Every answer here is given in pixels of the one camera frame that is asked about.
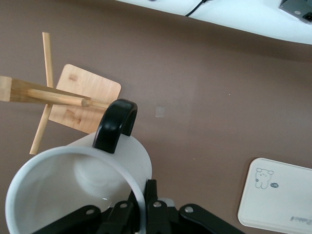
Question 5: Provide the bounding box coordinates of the cream rabbit print tray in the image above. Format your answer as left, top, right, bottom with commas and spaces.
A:
237, 157, 312, 230

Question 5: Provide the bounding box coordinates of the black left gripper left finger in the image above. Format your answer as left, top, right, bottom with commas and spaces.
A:
31, 200, 142, 234

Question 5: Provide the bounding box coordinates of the white mug black handle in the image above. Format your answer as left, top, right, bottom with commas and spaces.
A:
5, 98, 153, 234

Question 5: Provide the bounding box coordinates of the black cable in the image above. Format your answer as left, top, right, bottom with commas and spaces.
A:
184, 0, 213, 17

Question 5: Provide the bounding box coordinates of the wooden mug rack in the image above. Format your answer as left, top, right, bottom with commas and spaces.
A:
0, 31, 122, 155

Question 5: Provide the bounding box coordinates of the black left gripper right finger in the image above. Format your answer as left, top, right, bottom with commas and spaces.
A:
145, 179, 245, 234

